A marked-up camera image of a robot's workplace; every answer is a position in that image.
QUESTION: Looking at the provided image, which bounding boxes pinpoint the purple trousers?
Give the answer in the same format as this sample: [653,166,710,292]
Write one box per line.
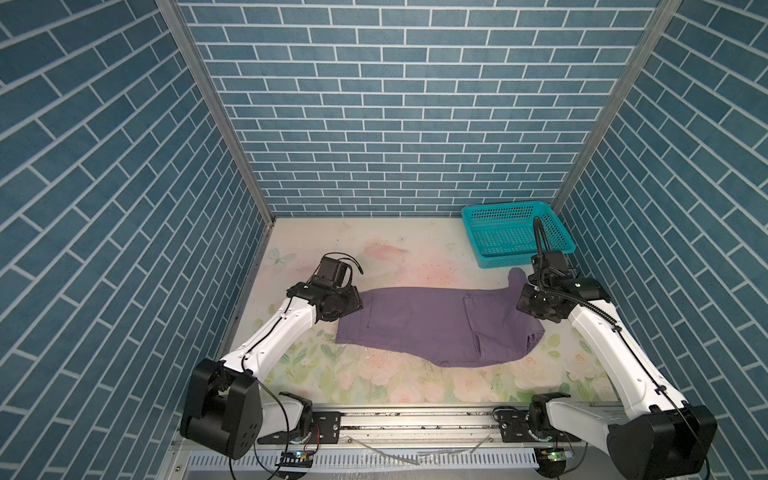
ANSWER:
[336,268,545,368]

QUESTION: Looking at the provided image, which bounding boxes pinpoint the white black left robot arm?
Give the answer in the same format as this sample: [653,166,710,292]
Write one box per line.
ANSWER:
[180,282,362,460]

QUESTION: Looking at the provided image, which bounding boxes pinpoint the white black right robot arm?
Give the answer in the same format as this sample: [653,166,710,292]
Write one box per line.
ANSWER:
[517,217,717,479]

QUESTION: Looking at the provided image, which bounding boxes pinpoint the teal plastic basket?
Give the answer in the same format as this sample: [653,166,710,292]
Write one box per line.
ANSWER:
[461,201,576,269]

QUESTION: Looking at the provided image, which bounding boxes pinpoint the left green circuit board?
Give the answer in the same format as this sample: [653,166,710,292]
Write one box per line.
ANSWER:
[276,450,315,469]

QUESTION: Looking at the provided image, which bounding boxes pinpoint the green circuit board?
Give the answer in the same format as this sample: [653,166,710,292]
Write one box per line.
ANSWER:
[276,450,315,469]
[535,447,573,466]

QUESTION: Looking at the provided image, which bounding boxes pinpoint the right green circuit board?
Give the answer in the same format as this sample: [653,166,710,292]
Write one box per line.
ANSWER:
[535,447,573,466]

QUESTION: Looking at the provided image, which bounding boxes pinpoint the left side aluminium rail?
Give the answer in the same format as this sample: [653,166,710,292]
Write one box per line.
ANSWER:
[215,222,275,358]

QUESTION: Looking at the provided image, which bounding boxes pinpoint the aluminium rail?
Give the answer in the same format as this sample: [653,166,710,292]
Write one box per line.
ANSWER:
[215,222,275,358]
[173,403,667,450]

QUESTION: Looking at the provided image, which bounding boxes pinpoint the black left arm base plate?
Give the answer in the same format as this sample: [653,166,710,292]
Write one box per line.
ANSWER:
[257,411,342,445]

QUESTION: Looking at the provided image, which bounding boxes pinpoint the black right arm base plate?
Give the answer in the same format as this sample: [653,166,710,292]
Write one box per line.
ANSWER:
[491,406,580,445]

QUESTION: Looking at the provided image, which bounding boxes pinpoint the aluminium front rail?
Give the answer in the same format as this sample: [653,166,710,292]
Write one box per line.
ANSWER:
[173,403,667,450]

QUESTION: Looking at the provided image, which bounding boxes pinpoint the white vented cable duct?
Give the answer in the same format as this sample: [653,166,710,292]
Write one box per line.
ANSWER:
[186,448,539,474]

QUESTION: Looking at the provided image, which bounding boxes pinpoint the right rear aluminium corner post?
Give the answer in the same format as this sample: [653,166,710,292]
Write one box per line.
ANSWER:
[550,0,682,213]

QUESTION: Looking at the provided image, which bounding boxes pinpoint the aluminium corner post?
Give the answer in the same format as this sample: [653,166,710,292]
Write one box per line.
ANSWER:
[156,0,275,229]
[550,0,682,213]

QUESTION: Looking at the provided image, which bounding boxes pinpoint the left rear aluminium corner post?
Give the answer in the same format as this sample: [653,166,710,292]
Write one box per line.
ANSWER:
[156,0,275,229]

